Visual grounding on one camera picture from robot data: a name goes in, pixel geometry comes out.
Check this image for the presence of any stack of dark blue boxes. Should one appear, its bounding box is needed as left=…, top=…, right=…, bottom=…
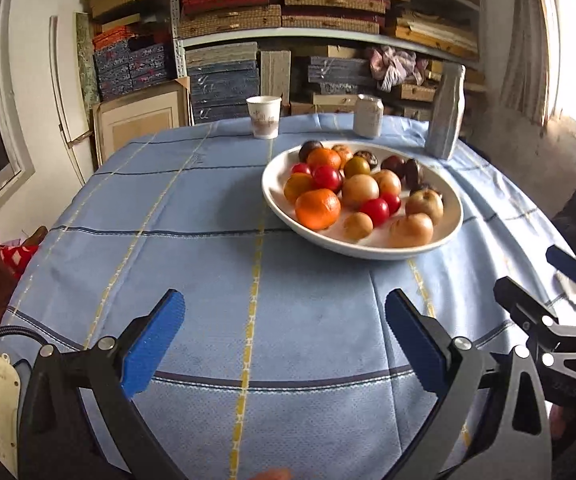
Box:
left=308, top=56, right=376, bottom=92

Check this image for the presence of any white paper cup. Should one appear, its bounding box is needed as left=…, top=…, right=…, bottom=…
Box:
left=246, top=95, right=283, bottom=140

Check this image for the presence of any white drink can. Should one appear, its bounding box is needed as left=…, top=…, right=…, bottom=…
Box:
left=353, top=94, right=385, bottom=139

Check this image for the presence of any white metal shelf unit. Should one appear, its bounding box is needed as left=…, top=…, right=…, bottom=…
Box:
left=168, top=0, right=483, bottom=126

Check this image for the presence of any wide woven straw box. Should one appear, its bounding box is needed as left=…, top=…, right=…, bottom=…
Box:
left=178, top=4, right=283, bottom=40

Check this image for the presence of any pile of blue orange boxes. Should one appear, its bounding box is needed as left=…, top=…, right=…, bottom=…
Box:
left=92, top=25, right=173, bottom=103

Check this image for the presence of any beige curtain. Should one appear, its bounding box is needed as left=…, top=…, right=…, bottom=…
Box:
left=498, top=0, right=563, bottom=126

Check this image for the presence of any light wooden framed panel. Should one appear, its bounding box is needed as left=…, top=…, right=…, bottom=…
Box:
left=90, top=79, right=191, bottom=168

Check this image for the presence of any dark purple plum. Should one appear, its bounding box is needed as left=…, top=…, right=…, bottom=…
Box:
left=299, top=140, right=325, bottom=162

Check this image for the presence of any white plate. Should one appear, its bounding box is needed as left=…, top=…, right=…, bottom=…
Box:
left=261, top=140, right=464, bottom=261

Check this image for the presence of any white leaning board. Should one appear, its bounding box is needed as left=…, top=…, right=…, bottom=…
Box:
left=48, top=15, right=94, bottom=186

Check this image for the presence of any yellow-orange tomato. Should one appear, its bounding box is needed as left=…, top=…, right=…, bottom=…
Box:
left=283, top=173, right=317, bottom=204
left=344, top=156, right=371, bottom=178

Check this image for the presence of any stack of tan boxes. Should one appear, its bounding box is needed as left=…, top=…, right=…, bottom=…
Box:
left=290, top=91, right=369, bottom=116

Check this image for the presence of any stack of blue patterned boxes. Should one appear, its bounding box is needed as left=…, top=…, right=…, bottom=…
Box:
left=185, top=42, right=261, bottom=123

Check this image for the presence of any red and white cloth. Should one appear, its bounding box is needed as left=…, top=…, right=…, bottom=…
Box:
left=0, top=242, right=39, bottom=281

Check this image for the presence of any silver metal bottle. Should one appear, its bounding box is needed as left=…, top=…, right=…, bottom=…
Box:
left=425, top=62, right=467, bottom=161

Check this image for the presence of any stack of light wooden boxes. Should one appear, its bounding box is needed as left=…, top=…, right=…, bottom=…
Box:
left=385, top=7, right=479, bottom=61

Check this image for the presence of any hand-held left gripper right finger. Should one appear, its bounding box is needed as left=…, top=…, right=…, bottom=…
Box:
left=384, top=287, right=553, bottom=480

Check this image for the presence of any floral cloth bundle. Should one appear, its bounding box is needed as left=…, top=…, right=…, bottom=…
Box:
left=368, top=45, right=431, bottom=93

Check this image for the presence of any orange tangerine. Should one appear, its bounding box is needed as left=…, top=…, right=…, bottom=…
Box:
left=295, top=188, right=342, bottom=231
left=308, top=147, right=343, bottom=171

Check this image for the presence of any stack of straw and red boxes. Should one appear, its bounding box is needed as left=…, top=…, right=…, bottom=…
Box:
left=282, top=0, right=411, bottom=36

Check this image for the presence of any small tan passion fruit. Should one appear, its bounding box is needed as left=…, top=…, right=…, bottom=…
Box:
left=343, top=212, right=374, bottom=240

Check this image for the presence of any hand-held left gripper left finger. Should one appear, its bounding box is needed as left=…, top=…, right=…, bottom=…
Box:
left=17, top=288, right=187, bottom=480

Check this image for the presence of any stack of brown wooden boxes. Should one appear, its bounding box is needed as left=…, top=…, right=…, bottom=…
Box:
left=425, top=57, right=488, bottom=93

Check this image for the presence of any blue checked tablecloth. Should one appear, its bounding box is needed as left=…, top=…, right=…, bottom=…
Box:
left=0, top=112, right=576, bottom=480

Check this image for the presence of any green marbled panel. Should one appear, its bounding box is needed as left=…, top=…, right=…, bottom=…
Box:
left=75, top=12, right=101, bottom=111

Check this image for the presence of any upright woven straw box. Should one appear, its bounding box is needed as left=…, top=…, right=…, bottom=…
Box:
left=259, top=50, right=293, bottom=106

